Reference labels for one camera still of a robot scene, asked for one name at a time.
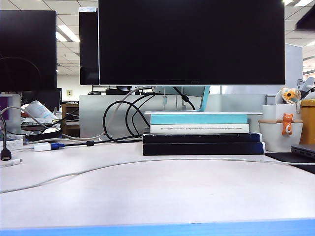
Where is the white box blue print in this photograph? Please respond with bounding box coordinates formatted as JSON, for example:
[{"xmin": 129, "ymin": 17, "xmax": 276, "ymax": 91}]
[{"xmin": 0, "ymin": 139, "xmax": 25, "ymax": 151}]

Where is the white charging cable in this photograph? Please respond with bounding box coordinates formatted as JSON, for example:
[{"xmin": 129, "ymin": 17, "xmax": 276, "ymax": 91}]
[{"xmin": 0, "ymin": 158, "xmax": 315, "ymax": 194}]

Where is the white partition panel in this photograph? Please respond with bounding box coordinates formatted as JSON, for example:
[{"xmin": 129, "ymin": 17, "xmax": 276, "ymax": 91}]
[{"xmin": 284, "ymin": 43, "xmax": 304, "ymax": 96}]

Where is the black hardcover book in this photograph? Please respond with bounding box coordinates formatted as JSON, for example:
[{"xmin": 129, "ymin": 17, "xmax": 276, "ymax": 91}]
[
  {"xmin": 142, "ymin": 142, "xmax": 266, "ymax": 156},
  {"xmin": 142, "ymin": 132, "xmax": 263, "ymax": 144}
]

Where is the black monitor with paper label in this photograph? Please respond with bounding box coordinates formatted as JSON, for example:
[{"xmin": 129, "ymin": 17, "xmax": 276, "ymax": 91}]
[{"xmin": 78, "ymin": 6, "xmax": 100, "ymax": 86}]

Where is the ceiling light panel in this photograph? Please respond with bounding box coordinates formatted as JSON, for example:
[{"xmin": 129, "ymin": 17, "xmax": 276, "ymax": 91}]
[{"xmin": 56, "ymin": 24, "xmax": 81, "ymax": 43}]

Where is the white hanging cable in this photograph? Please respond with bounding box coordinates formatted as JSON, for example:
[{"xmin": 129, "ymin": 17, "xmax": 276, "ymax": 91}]
[{"xmin": 161, "ymin": 86, "xmax": 169, "ymax": 106}]

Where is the white bottle teal print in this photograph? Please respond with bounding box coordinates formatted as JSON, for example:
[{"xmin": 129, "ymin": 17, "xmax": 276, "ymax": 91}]
[{"xmin": 24, "ymin": 100, "xmax": 59, "ymax": 123}]

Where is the teal paperback book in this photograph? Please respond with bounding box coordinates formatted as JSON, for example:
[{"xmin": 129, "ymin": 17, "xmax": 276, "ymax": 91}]
[{"xmin": 150, "ymin": 114, "xmax": 249, "ymax": 125}]

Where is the orange cat figurine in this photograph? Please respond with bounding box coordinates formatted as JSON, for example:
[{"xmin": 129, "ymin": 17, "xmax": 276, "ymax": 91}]
[{"xmin": 282, "ymin": 113, "xmax": 294, "ymax": 136}]

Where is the crochet sunflower doll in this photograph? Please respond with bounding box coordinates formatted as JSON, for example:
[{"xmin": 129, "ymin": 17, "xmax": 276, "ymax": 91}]
[{"xmin": 275, "ymin": 86, "xmax": 302, "ymax": 115}]

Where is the green printed booklet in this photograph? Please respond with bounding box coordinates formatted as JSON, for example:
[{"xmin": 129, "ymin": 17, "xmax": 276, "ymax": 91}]
[{"xmin": 21, "ymin": 118, "xmax": 62, "ymax": 129}]

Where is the white mug with fox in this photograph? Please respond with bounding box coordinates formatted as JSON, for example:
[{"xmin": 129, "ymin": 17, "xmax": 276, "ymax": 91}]
[{"xmin": 257, "ymin": 119, "xmax": 304, "ymax": 153}]

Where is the black looped power cable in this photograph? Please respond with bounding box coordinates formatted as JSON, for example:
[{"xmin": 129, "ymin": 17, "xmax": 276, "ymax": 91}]
[{"xmin": 102, "ymin": 94, "xmax": 158, "ymax": 144}]

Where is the white square container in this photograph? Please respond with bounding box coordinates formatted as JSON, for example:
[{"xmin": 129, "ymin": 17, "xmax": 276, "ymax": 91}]
[{"xmin": 262, "ymin": 104, "xmax": 300, "ymax": 121}]

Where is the yellow canister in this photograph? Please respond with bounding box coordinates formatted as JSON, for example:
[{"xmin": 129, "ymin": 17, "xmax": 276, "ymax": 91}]
[{"xmin": 299, "ymin": 98, "xmax": 315, "ymax": 146}]

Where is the small dark background monitor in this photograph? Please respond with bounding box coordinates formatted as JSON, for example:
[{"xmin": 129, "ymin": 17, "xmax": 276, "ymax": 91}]
[{"xmin": 21, "ymin": 88, "xmax": 62, "ymax": 112}]

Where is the grey laptop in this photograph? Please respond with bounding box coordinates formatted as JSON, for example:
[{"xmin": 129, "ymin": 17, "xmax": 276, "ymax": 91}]
[{"xmin": 290, "ymin": 144, "xmax": 315, "ymax": 160}]

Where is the silver framed purple display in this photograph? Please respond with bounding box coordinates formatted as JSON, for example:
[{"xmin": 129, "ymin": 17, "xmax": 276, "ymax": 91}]
[{"xmin": 0, "ymin": 94, "xmax": 22, "ymax": 135}]

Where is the black HDMI cable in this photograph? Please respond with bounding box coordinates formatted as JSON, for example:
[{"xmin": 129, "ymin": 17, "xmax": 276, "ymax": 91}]
[{"xmin": 0, "ymin": 115, "xmax": 13, "ymax": 162}]

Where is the wooden shelf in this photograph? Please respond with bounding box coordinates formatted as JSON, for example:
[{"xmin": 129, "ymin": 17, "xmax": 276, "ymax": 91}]
[{"xmin": 61, "ymin": 103, "xmax": 80, "ymax": 138}]

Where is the wide black desktop monitor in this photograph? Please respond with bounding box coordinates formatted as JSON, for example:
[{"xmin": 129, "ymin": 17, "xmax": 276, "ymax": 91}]
[{"xmin": 97, "ymin": 0, "xmax": 286, "ymax": 86}]

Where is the white paperback book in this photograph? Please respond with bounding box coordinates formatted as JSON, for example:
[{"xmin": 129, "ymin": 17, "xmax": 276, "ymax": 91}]
[{"xmin": 150, "ymin": 124, "xmax": 250, "ymax": 135}]

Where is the black cable blue VGA plug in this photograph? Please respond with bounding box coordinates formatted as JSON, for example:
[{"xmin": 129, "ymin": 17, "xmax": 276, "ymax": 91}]
[{"xmin": 49, "ymin": 137, "xmax": 144, "ymax": 150}]

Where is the white video adapter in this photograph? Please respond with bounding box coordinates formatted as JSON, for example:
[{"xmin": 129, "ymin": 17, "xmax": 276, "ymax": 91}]
[{"xmin": 33, "ymin": 142, "xmax": 52, "ymax": 152}]

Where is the black cable with ferrite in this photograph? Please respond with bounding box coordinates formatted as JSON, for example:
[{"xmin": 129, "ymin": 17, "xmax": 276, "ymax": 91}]
[{"xmin": 173, "ymin": 86, "xmax": 196, "ymax": 111}]

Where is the white toy figure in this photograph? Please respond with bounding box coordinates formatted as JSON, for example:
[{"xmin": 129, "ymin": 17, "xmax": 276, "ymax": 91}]
[{"xmin": 296, "ymin": 76, "xmax": 315, "ymax": 99}]

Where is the black looped video cable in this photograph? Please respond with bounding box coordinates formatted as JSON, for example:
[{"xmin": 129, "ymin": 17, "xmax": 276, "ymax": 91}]
[{"xmin": 125, "ymin": 94, "xmax": 158, "ymax": 139}]

